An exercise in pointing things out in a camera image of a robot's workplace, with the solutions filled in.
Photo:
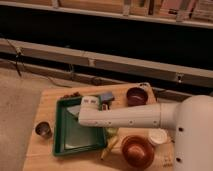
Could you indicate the green plastic tray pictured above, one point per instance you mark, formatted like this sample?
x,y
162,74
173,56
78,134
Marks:
x,y
69,136

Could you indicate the red-brown bowl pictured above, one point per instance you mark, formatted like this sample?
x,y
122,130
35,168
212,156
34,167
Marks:
x,y
137,151

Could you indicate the small metal cup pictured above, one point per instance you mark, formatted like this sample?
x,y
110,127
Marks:
x,y
43,129

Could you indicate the red and black tool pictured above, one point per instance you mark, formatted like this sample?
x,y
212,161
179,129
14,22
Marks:
x,y
105,107

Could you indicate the yellow marker pen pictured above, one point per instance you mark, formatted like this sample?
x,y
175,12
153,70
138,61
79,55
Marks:
x,y
111,143

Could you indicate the green cup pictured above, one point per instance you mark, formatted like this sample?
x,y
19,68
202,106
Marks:
x,y
111,131

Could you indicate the grey-green cloth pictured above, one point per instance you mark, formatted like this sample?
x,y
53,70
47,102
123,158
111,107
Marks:
x,y
74,110

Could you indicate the dark red small object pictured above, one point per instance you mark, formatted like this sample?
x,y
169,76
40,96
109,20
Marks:
x,y
76,94

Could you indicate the blue sponge block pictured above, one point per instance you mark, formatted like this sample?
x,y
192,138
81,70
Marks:
x,y
106,97

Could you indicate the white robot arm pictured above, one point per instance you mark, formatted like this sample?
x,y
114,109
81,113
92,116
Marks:
x,y
192,119

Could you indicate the white plastic cup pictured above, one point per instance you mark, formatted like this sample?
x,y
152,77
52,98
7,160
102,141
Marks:
x,y
157,136

